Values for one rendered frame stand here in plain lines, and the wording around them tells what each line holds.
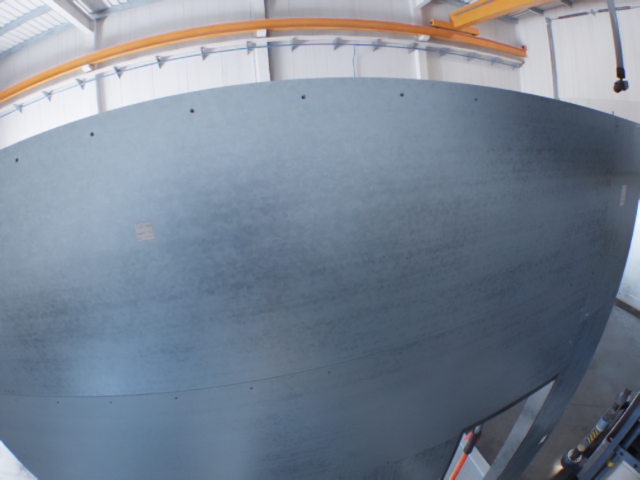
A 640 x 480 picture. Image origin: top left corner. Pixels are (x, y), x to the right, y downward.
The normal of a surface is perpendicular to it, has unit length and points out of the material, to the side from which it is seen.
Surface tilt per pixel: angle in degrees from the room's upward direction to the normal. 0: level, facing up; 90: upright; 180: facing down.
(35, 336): 90
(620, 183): 90
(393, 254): 90
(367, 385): 90
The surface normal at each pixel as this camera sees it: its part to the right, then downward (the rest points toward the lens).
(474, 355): 0.25, 0.32
